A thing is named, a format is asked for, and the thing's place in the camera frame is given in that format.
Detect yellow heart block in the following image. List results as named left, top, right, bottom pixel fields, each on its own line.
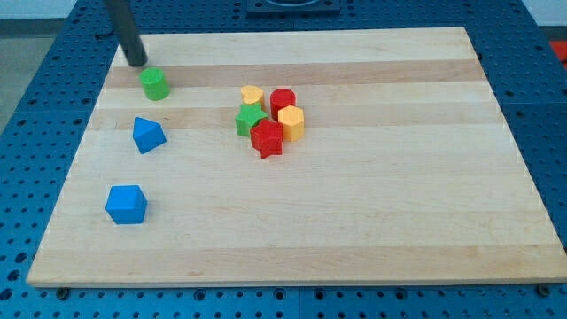
left=241, top=85, right=265, bottom=109

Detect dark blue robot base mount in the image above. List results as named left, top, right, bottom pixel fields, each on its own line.
left=243, top=0, right=341, bottom=16

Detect red object at right edge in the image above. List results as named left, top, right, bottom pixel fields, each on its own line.
left=549, top=41, right=567, bottom=68

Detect green cylinder block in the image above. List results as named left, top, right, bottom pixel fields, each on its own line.
left=139, top=67, right=170, bottom=101

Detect red star block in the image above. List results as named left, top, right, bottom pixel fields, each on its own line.
left=250, top=120, right=284, bottom=159

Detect red cylinder block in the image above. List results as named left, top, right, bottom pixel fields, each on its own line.
left=269, top=88, right=296, bottom=121

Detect wooden board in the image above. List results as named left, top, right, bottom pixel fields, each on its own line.
left=27, top=27, right=566, bottom=288

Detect blue triangle block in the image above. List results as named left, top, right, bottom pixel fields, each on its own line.
left=132, top=117, right=167, bottom=154

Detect yellow hexagon block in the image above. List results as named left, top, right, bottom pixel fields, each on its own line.
left=278, top=105, right=305, bottom=142

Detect blue cube block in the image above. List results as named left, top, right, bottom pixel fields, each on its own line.
left=105, top=185, right=147, bottom=224

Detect green star block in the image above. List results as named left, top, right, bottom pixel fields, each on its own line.
left=235, top=104, right=268, bottom=136

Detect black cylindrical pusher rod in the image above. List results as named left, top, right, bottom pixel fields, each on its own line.
left=103, top=0, right=148, bottom=67

